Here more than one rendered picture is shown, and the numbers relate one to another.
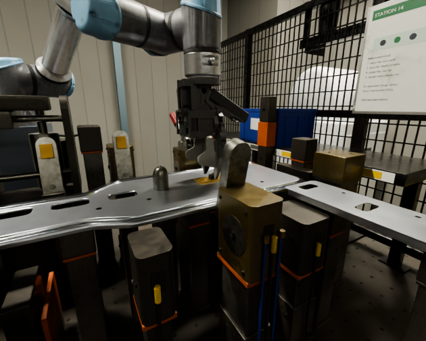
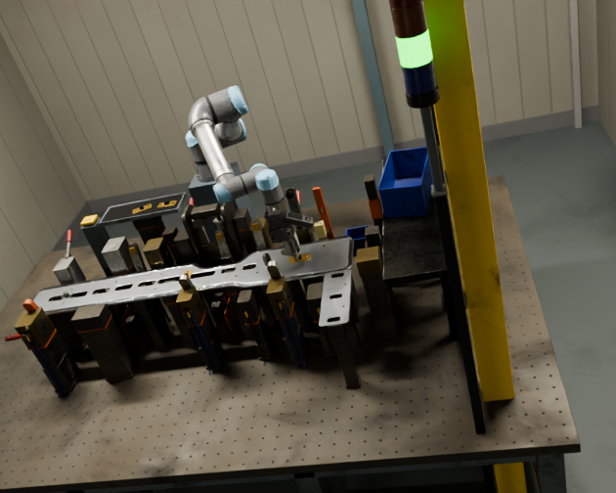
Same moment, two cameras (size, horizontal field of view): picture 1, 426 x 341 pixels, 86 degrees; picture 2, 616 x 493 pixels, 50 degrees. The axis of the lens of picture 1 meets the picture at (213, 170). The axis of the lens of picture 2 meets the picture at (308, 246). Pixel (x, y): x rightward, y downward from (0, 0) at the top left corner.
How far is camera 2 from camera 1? 215 cm
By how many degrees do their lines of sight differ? 43
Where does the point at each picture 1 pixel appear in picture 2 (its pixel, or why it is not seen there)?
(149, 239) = (244, 295)
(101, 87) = not seen: outside the picture
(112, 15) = (227, 198)
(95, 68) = not seen: outside the picture
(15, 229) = (208, 283)
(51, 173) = (223, 247)
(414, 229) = (328, 311)
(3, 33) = not seen: outside the picture
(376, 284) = (418, 342)
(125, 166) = (260, 240)
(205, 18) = (265, 193)
